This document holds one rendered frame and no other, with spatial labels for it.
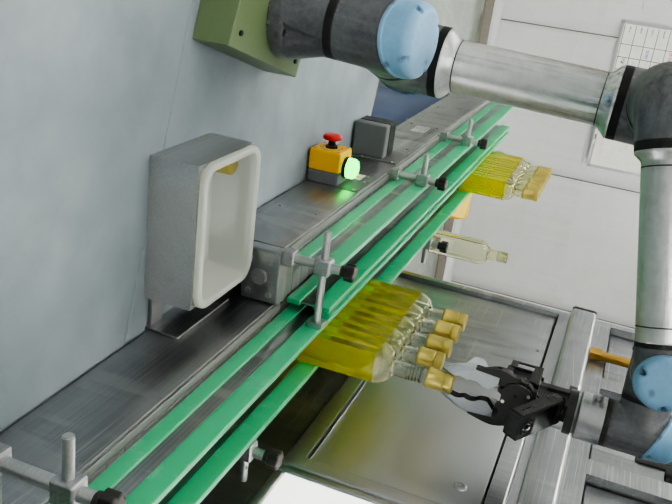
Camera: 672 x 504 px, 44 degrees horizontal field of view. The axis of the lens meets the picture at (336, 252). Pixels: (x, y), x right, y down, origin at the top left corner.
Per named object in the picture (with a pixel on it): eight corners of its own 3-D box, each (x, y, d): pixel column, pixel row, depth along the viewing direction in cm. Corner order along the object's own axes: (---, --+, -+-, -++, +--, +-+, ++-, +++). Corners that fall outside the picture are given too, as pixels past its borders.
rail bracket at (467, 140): (437, 141, 228) (484, 151, 224) (441, 114, 225) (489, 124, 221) (440, 138, 231) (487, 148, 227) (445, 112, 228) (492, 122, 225)
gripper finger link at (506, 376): (471, 379, 133) (522, 402, 131) (469, 384, 132) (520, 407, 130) (481, 355, 132) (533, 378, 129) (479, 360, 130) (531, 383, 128)
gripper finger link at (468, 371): (450, 355, 138) (502, 378, 136) (441, 371, 133) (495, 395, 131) (456, 340, 137) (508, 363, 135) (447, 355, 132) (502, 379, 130)
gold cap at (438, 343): (422, 355, 145) (446, 362, 144) (425, 337, 144) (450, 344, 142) (428, 346, 148) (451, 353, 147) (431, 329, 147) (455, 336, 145)
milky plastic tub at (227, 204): (145, 299, 123) (197, 315, 120) (151, 154, 114) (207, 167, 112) (204, 262, 138) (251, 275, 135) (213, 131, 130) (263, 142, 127)
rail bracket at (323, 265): (274, 317, 138) (343, 338, 134) (284, 224, 132) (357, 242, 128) (281, 311, 141) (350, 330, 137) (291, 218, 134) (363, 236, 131)
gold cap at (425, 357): (413, 369, 140) (438, 376, 139) (416, 351, 138) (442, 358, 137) (419, 360, 143) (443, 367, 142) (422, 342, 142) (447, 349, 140)
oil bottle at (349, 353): (268, 353, 141) (387, 389, 135) (271, 323, 139) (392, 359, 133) (282, 339, 146) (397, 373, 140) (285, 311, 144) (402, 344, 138)
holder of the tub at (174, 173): (142, 330, 125) (187, 344, 123) (149, 154, 115) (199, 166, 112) (199, 290, 140) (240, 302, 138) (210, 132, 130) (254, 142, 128)
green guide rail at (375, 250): (286, 302, 142) (329, 314, 139) (286, 296, 141) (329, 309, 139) (487, 124, 296) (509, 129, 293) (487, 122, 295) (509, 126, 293)
